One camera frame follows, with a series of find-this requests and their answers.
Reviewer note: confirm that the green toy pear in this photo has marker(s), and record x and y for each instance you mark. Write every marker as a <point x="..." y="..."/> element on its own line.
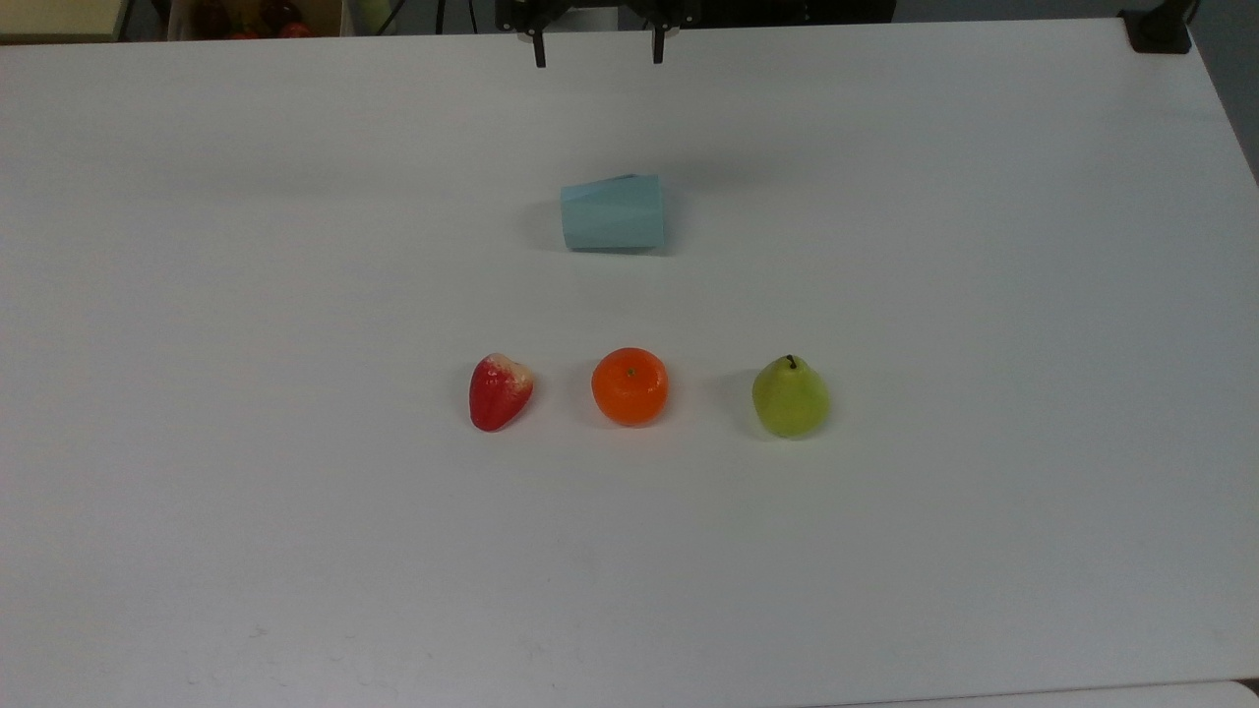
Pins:
<point x="790" y="401"/>

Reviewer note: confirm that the toy orange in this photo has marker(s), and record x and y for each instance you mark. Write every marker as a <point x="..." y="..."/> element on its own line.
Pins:
<point x="629" y="386"/>

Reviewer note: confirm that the light blue faceted mug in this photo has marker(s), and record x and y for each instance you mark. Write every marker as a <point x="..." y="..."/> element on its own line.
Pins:
<point x="615" y="214"/>

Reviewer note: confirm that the red toy strawberry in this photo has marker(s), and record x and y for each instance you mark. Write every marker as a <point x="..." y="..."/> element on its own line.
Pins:
<point x="499" y="393"/>

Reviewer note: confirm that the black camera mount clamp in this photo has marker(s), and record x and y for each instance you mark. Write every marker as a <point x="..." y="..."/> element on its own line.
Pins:
<point x="1159" y="29"/>

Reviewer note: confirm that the box of toy fruit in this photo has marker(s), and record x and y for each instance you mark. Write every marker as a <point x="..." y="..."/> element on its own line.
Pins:
<point x="256" y="18"/>

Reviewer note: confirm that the cardboard box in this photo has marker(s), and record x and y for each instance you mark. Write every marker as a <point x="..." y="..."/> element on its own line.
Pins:
<point x="59" y="18"/>

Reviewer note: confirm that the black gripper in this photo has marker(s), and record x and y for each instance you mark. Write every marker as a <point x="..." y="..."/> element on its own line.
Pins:
<point x="519" y="10"/>

